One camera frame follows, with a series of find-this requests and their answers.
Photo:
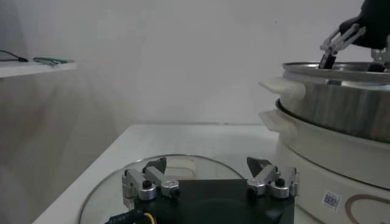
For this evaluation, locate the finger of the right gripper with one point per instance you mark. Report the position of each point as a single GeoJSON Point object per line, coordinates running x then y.
{"type": "Point", "coordinates": [381, 56]}
{"type": "Point", "coordinates": [329, 62]}

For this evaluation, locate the green and white flat box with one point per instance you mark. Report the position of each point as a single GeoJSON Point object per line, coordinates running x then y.
{"type": "Point", "coordinates": [51, 61]}

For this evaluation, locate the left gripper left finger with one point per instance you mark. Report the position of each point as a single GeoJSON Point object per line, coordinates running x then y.
{"type": "Point", "coordinates": [146, 191]}

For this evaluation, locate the perforated steel steamer basket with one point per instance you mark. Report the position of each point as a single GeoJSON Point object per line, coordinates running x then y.
{"type": "Point", "coordinates": [335, 103]}

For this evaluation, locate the cream electric cooking pot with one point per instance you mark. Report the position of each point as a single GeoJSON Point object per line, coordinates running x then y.
{"type": "Point", "coordinates": [320, 170]}

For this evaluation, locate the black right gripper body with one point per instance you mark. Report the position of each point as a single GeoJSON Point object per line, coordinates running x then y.
{"type": "Point", "coordinates": [377, 24]}

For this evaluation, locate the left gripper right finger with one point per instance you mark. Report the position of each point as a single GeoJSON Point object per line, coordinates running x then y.
{"type": "Point", "coordinates": [265, 176]}

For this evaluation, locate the white side table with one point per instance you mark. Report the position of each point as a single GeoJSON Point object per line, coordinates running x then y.
{"type": "Point", "coordinates": [30, 69]}

